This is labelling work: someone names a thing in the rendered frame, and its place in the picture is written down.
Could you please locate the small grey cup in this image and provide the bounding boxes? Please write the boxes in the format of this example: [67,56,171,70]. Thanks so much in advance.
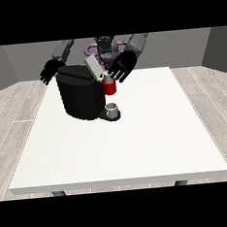
[105,102,120,119]

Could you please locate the pale grey machine lid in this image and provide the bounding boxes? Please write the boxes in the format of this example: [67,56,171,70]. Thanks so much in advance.
[83,53,108,81]

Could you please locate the grey robot trunk purple rings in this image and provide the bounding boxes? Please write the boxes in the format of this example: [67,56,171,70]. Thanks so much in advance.
[82,35,130,72]

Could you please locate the black coffee machine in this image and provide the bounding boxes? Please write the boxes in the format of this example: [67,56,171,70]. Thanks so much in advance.
[54,61,122,127]

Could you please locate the red pod holder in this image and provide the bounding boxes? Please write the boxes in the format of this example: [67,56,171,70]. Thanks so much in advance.
[102,79,117,97]

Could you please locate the small grey coffee pod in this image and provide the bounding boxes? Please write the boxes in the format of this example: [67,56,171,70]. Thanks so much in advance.
[102,72,113,84]

